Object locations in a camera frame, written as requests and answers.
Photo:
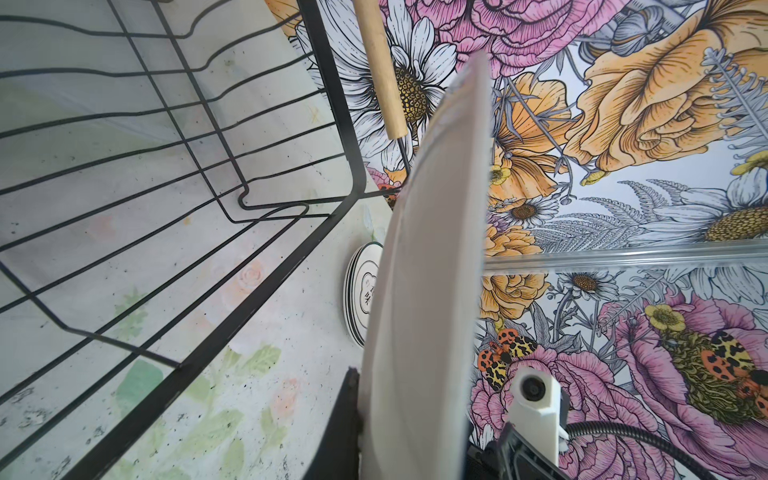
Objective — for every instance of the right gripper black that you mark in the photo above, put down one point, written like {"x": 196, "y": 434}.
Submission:
{"x": 509, "y": 457}

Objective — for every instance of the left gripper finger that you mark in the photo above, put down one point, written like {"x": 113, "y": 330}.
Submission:
{"x": 338, "y": 454}

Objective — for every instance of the white plate teal rim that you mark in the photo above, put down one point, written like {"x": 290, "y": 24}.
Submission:
{"x": 365, "y": 276}
{"x": 415, "y": 380}

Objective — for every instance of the black wire dish rack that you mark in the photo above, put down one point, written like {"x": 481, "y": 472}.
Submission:
{"x": 177, "y": 207}

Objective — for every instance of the white plate orange sunburst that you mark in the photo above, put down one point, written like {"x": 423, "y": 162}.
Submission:
{"x": 347, "y": 308}

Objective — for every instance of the far wooden rack handle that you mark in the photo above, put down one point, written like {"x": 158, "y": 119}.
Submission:
{"x": 381, "y": 65}

